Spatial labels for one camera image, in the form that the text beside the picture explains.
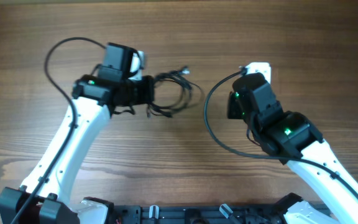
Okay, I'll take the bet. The thin black micro USB cable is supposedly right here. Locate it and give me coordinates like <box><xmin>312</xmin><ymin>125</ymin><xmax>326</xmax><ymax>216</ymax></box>
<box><xmin>149</xmin><ymin>71</ymin><xmax>204</xmax><ymax>118</ymax></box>

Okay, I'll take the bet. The black USB cable silver plug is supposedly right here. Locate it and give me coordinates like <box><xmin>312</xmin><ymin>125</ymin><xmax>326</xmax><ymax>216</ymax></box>
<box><xmin>146</xmin><ymin>66</ymin><xmax>194</xmax><ymax>118</ymax></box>

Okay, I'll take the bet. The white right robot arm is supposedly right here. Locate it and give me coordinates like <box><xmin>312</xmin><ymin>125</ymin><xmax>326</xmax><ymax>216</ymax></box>
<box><xmin>229</xmin><ymin>73</ymin><xmax>358</xmax><ymax>223</ymax></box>

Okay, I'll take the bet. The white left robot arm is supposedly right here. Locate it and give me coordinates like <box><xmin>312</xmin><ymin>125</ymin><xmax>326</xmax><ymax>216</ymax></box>
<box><xmin>0</xmin><ymin>43</ymin><xmax>154</xmax><ymax>223</ymax></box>

